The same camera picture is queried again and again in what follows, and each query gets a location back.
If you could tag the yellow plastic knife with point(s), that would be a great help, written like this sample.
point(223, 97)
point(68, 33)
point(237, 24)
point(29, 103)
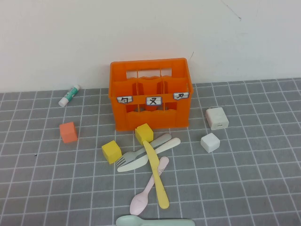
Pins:
point(162, 193)

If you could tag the pink plastic spoon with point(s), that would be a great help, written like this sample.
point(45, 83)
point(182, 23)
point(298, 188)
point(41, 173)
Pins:
point(138, 204)

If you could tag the mint green plastic spoon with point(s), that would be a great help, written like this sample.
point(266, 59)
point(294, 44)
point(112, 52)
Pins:
point(131, 221)

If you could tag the orange plastic cutlery holder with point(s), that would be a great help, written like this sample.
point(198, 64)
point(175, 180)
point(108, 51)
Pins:
point(150, 117)

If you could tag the paper label marked fork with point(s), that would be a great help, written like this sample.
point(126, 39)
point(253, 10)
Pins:
point(153, 100)

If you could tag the yellow foam cube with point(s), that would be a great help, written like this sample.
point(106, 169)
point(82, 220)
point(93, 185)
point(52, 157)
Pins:
point(111, 151)
point(144, 134)

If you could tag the paper label marked spoon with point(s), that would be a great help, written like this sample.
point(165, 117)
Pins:
point(124, 99)

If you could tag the paper label marked knife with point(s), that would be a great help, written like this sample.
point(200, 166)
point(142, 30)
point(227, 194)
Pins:
point(181, 95)

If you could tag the grey plastic fork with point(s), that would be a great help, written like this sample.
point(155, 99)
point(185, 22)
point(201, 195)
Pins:
point(131, 155)

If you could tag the cream plastic knife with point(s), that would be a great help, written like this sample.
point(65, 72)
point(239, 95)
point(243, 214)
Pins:
point(134, 166)

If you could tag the white USB charger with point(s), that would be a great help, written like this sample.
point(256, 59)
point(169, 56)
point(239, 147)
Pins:
point(216, 118)

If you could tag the white foam cube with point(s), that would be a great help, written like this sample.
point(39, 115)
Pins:
point(210, 142)

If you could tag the white green glue stick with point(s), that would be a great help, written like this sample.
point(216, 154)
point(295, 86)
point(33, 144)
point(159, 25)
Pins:
point(69, 95)

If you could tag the orange foam cube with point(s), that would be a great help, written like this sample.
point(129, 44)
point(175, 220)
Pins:
point(68, 133)

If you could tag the grey checkered tablecloth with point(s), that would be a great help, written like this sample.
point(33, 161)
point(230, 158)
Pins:
point(235, 188)

